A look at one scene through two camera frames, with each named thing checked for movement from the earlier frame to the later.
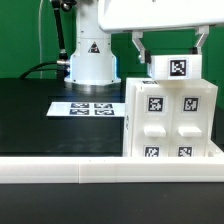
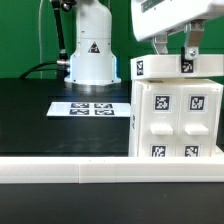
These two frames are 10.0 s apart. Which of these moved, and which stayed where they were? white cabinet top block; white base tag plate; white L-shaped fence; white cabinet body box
Moved: white cabinet top block; white cabinet body box
Stayed: white L-shaped fence; white base tag plate
